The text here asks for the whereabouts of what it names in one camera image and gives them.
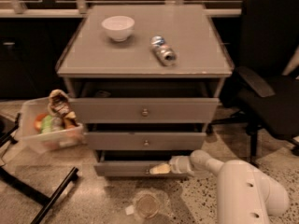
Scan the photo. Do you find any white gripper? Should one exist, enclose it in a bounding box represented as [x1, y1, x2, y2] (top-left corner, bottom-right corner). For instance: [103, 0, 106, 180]
[149, 156, 193, 175]

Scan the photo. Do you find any grey bottom drawer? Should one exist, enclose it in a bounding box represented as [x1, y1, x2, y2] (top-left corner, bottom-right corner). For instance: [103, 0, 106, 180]
[94, 150, 192, 177]

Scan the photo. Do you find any grey drawer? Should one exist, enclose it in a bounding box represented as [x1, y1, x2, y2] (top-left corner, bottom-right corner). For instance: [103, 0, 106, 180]
[85, 123, 206, 151]
[68, 81, 220, 124]
[94, 150, 192, 177]

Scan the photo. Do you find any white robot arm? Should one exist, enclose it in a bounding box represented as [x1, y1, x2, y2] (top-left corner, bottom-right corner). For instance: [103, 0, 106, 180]
[150, 50, 299, 224]

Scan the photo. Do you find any grey middle drawer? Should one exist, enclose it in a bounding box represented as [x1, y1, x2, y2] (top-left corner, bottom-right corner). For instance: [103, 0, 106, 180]
[85, 123, 206, 151]

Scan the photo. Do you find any grey top drawer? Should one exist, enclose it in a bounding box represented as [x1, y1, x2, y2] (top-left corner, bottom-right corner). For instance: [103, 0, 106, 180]
[68, 81, 220, 124]

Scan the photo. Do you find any grey drawer cabinet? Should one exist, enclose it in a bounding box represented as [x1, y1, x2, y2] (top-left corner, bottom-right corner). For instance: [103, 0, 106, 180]
[55, 4, 235, 179]

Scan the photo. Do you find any crushed silver soda can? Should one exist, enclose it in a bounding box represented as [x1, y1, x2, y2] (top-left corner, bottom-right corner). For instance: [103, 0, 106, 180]
[150, 35, 177, 66]

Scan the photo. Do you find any crumpled snack bag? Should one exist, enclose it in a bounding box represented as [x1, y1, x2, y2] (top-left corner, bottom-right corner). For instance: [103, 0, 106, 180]
[48, 89, 78, 129]

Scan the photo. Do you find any clear plastic bin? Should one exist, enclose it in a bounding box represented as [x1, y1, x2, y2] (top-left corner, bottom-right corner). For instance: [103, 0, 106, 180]
[20, 98, 83, 153]

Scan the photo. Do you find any black office chair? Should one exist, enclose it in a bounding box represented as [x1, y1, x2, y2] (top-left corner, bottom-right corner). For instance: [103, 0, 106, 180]
[216, 0, 299, 164]

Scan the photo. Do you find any green apple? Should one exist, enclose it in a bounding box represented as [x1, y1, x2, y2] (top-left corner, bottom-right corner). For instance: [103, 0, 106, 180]
[41, 115, 52, 133]

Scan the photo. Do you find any orange fruit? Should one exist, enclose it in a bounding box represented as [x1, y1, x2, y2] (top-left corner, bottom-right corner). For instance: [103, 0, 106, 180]
[34, 113, 47, 132]

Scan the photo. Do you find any white ceramic bowl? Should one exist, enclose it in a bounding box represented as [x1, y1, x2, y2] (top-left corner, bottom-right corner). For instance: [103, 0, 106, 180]
[101, 16, 135, 42]

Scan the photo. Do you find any black metal stand base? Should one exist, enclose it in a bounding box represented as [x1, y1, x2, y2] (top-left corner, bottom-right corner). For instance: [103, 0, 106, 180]
[0, 112, 80, 224]

